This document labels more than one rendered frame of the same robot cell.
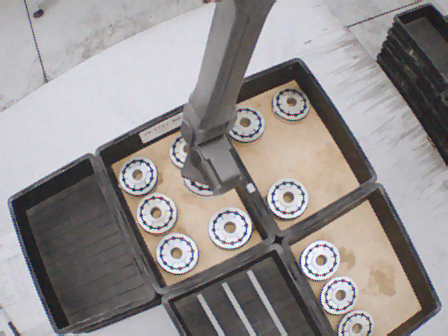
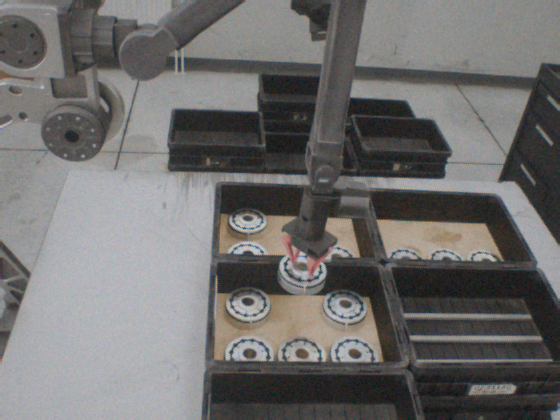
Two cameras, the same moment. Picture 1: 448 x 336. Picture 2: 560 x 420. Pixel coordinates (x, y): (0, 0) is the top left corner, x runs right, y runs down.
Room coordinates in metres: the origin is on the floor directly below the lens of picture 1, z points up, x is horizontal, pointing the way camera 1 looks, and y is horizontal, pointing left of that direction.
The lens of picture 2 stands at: (0.11, 0.92, 1.83)
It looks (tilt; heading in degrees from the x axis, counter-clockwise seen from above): 38 degrees down; 288
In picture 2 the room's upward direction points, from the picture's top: 6 degrees clockwise
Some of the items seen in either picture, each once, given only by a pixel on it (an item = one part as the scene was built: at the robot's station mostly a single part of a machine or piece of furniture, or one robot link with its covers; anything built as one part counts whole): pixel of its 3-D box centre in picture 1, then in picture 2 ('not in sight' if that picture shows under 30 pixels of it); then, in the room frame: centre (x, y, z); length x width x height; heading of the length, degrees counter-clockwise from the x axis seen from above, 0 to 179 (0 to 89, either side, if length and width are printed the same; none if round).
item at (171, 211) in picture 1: (156, 213); (301, 355); (0.27, 0.17, 0.86); 0.10 x 0.10 x 0.01
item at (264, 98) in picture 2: not in sight; (295, 128); (0.86, -1.54, 0.37); 0.40 x 0.30 x 0.45; 26
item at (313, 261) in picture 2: not in sight; (310, 254); (0.31, 0.04, 1.02); 0.07 x 0.07 x 0.09; 69
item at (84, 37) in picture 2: not in sight; (91, 36); (0.71, 0.17, 1.45); 0.09 x 0.08 x 0.12; 116
